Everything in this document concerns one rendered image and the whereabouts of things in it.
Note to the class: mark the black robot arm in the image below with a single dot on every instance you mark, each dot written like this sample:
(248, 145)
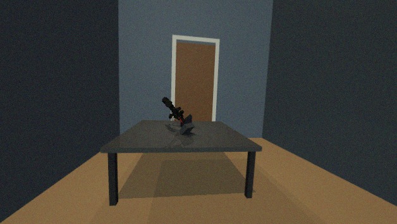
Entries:
(169, 104)

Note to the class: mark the grey sloped panel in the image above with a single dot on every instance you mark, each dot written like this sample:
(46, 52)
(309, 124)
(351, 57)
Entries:
(186, 128)

